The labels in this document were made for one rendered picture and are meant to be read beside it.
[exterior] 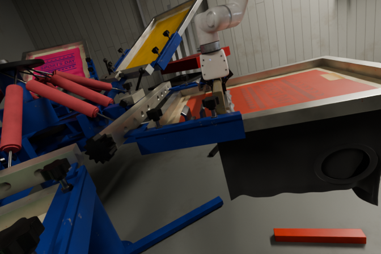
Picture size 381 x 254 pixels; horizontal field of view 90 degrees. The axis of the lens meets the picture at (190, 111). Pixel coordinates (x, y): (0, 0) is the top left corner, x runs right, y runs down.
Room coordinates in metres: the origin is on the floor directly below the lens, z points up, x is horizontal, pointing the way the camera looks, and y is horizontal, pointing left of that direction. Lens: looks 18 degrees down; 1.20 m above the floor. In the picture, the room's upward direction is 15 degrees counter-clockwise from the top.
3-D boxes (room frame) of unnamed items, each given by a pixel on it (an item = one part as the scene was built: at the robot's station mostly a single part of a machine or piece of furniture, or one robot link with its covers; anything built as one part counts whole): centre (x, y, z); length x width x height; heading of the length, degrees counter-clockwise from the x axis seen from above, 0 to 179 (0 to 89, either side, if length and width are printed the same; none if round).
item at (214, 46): (0.75, -0.13, 1.18); 0.09 x 0.07 x 0.03; 78
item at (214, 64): (0.75, -0.13, 1.12); 0.10 x 0.08 x 0.11; 78
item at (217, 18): (0.71, -0.15, 1.24); 0.15 x 0.10 x 0.11; 35
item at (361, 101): (0.72, -0.27, 0.97); 0.79 x 0.58 x 0.04; 78
